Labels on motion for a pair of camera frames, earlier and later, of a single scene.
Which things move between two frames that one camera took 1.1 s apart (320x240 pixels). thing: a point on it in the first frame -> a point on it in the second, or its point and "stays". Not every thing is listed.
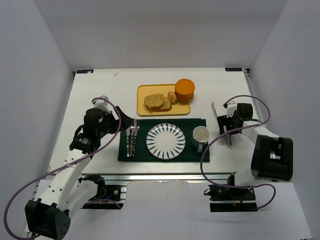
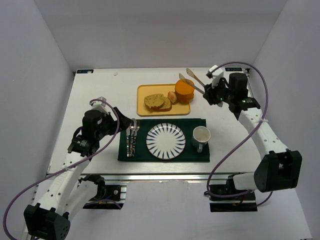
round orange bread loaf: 184,89 stays
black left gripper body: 117,118 stays
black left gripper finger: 126,121 stays
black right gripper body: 225,125 -> 211,93
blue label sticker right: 233,69 stays
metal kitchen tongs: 228,140 -> 190,72
